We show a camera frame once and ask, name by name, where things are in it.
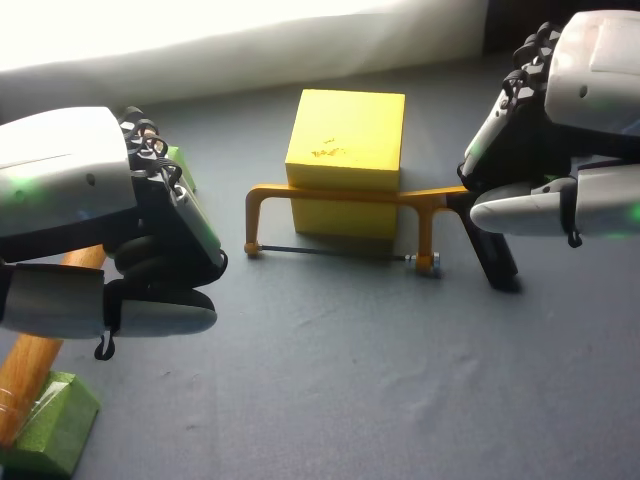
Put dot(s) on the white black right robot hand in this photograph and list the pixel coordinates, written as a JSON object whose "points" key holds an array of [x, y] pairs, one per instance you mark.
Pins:
{"points": [[590, 75]]}

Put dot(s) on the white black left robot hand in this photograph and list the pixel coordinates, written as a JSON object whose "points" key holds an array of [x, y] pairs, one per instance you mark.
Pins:
{"points": [[60, 180]]}

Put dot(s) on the round wooden rod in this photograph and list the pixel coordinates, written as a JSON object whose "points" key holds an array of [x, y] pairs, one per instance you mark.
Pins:
{"points": [[30, 370]]}

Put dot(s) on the green block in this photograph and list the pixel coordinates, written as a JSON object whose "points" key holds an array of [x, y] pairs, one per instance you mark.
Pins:
{"points": [[55, 425], [182, 165]]}

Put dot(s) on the white backdrop cloth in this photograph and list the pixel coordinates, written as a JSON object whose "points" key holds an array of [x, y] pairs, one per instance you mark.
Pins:
{"points": [[250, 55]]}

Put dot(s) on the yellow wooden cube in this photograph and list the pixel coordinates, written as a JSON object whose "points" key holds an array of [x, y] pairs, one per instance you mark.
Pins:
{"points": [[345, 135]]}

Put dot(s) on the grey table cloth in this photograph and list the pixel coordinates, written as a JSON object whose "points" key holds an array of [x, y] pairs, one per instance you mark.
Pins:
{"points": [[350, 360]]}

